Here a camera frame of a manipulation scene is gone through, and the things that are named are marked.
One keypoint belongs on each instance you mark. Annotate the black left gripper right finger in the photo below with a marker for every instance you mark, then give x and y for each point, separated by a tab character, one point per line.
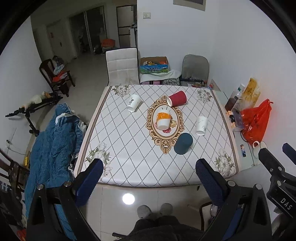
243	213

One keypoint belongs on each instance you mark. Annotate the small white paper cup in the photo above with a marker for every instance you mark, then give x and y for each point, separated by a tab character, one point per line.
133	103

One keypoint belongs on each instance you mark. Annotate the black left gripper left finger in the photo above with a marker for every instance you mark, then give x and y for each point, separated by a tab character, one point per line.
44	223

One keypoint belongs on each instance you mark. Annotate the dark teal plastic cup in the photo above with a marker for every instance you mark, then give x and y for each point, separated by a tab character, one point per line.
183	143

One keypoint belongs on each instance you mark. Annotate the white paper cup with writing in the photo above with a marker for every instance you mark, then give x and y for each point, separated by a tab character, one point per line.
201	125

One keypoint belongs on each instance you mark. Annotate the red corrugated paper cup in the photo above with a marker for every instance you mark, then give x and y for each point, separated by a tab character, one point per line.
177	99

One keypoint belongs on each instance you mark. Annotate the orange and white cup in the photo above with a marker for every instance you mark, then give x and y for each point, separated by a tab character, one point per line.
163	120

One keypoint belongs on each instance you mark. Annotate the black tripod stand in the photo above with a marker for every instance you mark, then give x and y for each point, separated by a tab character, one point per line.
35	103

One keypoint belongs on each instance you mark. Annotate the red plastic bag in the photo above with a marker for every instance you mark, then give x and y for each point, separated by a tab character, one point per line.
255	121

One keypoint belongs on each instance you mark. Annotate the white upholstered chair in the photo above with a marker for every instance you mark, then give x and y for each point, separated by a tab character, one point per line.
122	66

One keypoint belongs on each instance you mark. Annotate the white side table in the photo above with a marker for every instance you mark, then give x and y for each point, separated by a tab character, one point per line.
242	152

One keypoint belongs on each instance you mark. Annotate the dark wooden chair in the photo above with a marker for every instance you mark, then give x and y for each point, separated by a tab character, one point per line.
55	74

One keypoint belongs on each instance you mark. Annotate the yellow snack bag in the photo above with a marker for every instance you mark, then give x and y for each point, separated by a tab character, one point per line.
250	94

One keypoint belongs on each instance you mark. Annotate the white patterned tablecloth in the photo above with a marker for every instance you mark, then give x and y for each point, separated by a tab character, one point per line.
136	153

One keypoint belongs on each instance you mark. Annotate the grey office chair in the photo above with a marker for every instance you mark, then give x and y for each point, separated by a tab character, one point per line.
195	70

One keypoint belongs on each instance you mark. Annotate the white mug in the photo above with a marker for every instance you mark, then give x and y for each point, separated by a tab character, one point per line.
256	147

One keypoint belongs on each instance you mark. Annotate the cardboard box with toys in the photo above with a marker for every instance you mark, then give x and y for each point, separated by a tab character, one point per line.
151	65

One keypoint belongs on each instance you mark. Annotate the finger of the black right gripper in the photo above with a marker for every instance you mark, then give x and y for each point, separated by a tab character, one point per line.
273	166
290	152

